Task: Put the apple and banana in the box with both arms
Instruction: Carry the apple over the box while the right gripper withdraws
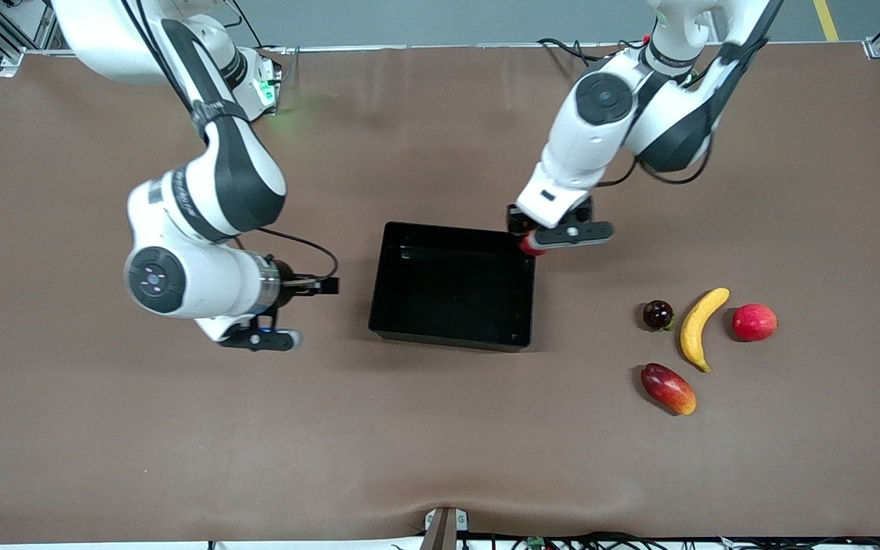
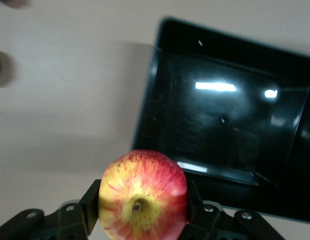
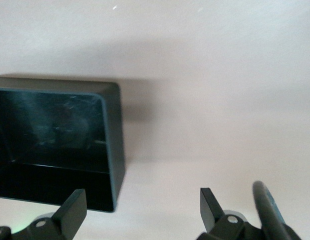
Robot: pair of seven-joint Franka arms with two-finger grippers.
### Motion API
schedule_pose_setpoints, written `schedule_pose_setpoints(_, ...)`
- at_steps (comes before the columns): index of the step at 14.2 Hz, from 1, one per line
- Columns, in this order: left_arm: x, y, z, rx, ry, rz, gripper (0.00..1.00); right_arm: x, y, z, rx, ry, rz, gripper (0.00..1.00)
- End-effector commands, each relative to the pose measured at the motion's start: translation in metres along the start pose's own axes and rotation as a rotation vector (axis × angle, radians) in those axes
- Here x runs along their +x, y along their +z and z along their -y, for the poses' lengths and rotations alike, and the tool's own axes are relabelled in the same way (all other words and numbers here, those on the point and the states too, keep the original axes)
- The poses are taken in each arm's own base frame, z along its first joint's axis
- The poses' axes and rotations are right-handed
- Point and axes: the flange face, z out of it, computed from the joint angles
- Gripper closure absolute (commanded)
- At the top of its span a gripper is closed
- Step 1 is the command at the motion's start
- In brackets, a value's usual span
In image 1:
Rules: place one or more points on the black plastic box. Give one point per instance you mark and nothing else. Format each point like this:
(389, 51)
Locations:
(448, 298)

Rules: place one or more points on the brown table cover mat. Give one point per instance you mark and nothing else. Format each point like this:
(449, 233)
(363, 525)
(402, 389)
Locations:
(440, 428)

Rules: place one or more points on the red yellow mango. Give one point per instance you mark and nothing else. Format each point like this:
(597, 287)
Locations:
(668, 388)

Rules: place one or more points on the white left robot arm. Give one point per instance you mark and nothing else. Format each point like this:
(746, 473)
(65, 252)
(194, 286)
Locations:
(585, 145)

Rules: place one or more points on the grey metal table bracket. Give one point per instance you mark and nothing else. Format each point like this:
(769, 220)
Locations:
(440, 531)

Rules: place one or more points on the plain red apple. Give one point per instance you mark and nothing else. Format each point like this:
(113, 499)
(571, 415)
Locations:
(755, 322)

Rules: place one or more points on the red yellow apple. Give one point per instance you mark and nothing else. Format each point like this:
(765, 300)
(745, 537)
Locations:
(530, 246)

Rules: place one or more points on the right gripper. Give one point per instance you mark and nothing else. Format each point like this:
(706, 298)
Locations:
(289, 282)

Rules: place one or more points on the small green circuit board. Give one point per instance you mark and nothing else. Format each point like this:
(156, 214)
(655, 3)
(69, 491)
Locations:
(536, 543)

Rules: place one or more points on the dark purple mangosteen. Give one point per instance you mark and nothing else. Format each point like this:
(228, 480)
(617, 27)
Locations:
(658, 315)

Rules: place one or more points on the yellow banana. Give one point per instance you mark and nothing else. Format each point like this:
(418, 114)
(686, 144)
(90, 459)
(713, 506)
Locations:
(692, 328)

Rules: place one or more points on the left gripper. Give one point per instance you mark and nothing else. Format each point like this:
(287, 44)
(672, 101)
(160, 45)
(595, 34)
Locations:
(517, 221)

